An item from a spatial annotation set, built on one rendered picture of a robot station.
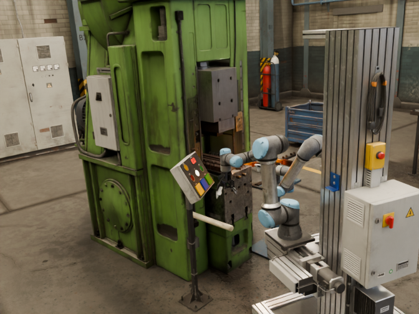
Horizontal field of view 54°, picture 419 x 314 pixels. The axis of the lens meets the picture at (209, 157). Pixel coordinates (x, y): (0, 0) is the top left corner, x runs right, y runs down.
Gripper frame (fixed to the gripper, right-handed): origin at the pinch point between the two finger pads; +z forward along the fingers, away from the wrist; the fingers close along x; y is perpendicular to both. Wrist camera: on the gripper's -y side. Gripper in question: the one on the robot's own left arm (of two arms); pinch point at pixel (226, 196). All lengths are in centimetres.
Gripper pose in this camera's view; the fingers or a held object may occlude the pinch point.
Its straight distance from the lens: 289.5
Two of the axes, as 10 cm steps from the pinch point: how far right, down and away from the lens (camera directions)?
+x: 9.2, -1.6, 3.6
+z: 0.5, 9.5, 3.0
